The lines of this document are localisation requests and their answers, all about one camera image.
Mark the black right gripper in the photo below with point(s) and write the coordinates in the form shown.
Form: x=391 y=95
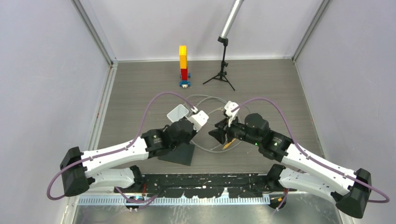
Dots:
x=219 y=134

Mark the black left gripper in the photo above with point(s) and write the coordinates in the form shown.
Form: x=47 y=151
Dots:
x=193 y=134

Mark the white network switch box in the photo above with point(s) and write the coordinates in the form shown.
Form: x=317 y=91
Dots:
x=177 y=113

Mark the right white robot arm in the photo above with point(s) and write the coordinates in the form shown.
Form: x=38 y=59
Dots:
x=298 y=168

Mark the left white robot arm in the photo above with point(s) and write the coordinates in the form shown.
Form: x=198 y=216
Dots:
x=95 y=169

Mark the dark grey foam pad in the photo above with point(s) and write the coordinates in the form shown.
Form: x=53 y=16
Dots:
x=183 y=155

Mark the colourful toy block tower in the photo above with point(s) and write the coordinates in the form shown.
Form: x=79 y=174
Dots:
x=183 y=62

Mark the black tripod with silver pole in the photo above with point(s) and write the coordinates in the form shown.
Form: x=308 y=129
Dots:
x=223 y=38

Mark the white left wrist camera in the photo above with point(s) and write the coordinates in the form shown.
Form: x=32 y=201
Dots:
x=198 y=120

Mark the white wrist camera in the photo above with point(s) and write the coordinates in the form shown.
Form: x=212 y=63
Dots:
x=230 y=110
x=198 y=120

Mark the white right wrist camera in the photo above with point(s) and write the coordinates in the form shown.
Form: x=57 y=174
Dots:
x=230 y=110

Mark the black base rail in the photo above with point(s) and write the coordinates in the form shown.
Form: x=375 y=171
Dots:
x=206 y=186

